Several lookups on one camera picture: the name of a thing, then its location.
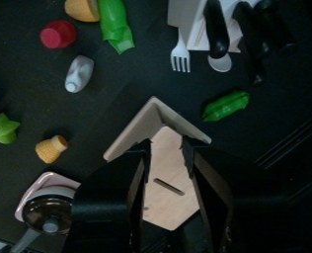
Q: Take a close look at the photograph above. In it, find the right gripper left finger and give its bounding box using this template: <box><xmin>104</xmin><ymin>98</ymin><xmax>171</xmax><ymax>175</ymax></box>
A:
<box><xmin>63</xmin><ymin>137</ymin><xmax>154</xmax><ymax>253</ymax></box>

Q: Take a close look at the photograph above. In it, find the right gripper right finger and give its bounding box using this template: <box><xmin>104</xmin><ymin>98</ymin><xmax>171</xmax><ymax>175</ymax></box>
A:
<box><xmin>179</xmin><ymin>135</ymin><xmax>235</xmax><ymax>253</ymax></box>

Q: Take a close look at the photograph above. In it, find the small yellow corn piece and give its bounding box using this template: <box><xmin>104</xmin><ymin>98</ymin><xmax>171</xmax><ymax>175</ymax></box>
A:
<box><xmin>34</xmin><ymin>133</ymin><xmax>70</xmax><ymax>165</ymax></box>

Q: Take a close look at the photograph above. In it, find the wooden toy box red panel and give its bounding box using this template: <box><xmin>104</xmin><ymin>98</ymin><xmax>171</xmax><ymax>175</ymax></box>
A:
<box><xmin>102</xmin><ymin>96</ymin><xmax>213</xmax><ymax>231</ymax></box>

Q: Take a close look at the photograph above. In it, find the white toy pot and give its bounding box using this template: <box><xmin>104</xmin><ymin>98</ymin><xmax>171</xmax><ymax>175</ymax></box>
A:
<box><xmin>8</xmin><ymin>185</ymin><xmax>76</xmax><ymax>253</ymax></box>

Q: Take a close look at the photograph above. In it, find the pink toy tray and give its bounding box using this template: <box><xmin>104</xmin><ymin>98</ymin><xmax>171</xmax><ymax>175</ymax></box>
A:
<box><xmin>14</xmin><ymin>171</ymin><xmax>82</xmax><ymax>223</ymax></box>

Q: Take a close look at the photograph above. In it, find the green toy pea pod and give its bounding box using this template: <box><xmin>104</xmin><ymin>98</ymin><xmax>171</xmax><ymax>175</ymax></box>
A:
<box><xmin>201</xmin><ymin>90</ymin><xmax>251</xmax><ymax>123</ymax></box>

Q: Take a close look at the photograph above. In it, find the green lumpy toy vegetable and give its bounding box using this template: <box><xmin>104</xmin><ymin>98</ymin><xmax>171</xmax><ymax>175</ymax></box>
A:
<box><xmin>0</xmin><ymin>112</ymin><xmax>23</xmax><ymax>145</ymax></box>

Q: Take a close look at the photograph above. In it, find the white toy bottle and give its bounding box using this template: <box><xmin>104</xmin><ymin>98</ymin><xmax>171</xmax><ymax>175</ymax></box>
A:
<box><xmin>63</xmin><ymin>54</ymin><xmax>95</xmax><ymax>94</ymax></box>

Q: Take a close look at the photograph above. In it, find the white toy spoon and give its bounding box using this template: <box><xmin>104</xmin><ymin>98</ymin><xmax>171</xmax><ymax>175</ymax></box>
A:
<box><xmin>206</xmin><ymin>52</ymin><xmax>234</xmax><ymax>73</ymax></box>

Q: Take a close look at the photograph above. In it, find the white toy fork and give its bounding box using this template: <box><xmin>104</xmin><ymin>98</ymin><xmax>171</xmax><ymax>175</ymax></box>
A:
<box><xmin>169</xmin><ymin>28</ymin><xmax>191</xmax><ymax>74</ymax></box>

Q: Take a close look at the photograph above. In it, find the red toy bottle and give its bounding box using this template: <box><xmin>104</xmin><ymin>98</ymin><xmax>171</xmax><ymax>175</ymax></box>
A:
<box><xmin>39</xmin><ymin>19</ymin><xmax>78</xmax><ymax>50</ymax></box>

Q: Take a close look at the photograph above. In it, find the green toy corn husk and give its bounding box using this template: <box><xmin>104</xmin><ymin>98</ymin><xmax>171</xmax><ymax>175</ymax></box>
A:
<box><xmin>96</xmin><ymin>0</ymin><xmax>137</xmax><ymax>55</ymax></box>

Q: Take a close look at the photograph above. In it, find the white toy knife block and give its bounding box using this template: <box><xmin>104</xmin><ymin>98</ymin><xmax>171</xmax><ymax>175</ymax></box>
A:
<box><xmin>166</xmin><ymin>0</ymin><xmax>253</xmax><ymax>53</ymax></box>

